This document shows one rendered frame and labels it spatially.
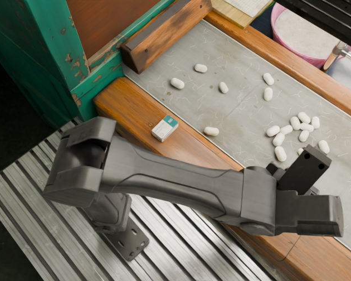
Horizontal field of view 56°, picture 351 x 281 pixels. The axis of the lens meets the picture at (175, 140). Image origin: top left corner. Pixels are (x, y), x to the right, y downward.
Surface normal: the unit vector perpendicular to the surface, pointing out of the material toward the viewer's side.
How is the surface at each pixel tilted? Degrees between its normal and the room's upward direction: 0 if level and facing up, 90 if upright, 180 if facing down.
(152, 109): 0
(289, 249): 0
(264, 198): 18
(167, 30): 67
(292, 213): 33
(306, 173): 51
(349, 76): 0
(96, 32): 90
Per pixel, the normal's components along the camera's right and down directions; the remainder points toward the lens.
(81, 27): 0.76, 0.60
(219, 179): 0.32, -0.35
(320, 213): -0.53, -0.43
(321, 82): 0.02, -0.41
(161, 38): 0.70, 0.40
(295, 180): -0.51, 0.26
